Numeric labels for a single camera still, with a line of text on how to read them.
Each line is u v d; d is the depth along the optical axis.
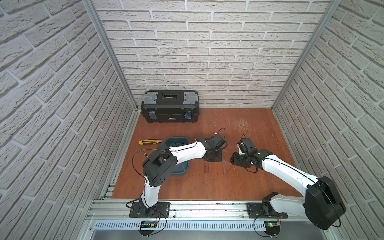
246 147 0.67
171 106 0.97
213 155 0.64
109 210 1.26
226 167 0.89
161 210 0.74
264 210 0.67
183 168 0.87
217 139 0.71
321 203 0.41
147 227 0.71
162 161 0.52
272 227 0.70
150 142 0.98
